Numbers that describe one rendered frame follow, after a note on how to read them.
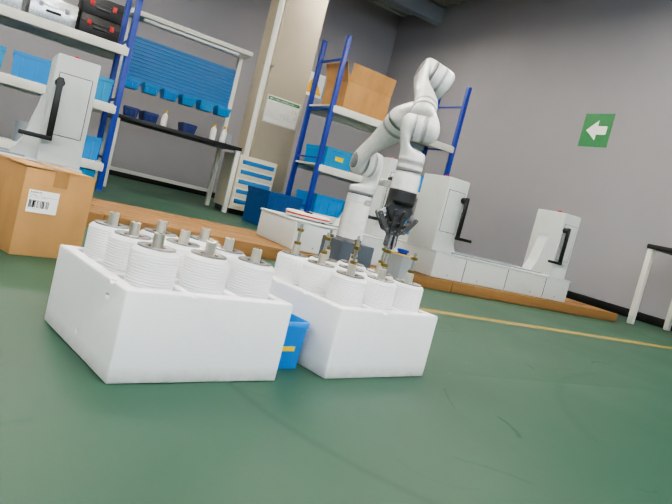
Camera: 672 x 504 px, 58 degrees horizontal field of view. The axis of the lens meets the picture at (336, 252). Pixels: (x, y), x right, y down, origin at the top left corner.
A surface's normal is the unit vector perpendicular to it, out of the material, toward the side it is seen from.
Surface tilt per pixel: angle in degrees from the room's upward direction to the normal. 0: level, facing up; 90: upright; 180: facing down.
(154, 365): 90
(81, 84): 90
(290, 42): 90
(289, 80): 90
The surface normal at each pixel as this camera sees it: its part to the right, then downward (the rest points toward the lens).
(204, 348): 0.64, 0.22
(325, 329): -0.72, -0.12
